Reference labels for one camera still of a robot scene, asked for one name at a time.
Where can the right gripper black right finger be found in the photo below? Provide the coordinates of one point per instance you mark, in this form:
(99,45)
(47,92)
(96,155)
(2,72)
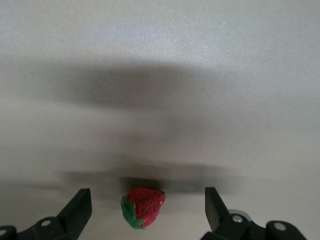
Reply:
(225,225)

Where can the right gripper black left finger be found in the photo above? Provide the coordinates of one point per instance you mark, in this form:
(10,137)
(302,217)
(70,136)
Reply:
(62,225)

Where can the red toy strawberry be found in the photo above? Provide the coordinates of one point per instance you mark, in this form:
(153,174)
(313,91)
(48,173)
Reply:
(147,205)

